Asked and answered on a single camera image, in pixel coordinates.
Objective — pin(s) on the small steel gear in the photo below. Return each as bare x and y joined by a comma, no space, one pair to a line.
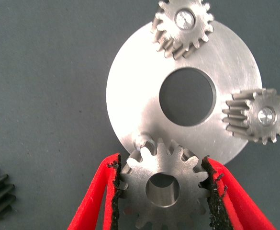
163,165
254,129
178,36

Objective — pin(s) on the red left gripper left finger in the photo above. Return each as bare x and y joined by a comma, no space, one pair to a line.
94,198

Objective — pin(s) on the dark grey table cloth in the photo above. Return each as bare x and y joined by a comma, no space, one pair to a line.
46,83

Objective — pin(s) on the round metal plate with hole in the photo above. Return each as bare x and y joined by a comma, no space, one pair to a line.
135,95

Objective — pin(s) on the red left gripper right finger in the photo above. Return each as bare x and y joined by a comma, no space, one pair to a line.
230,198

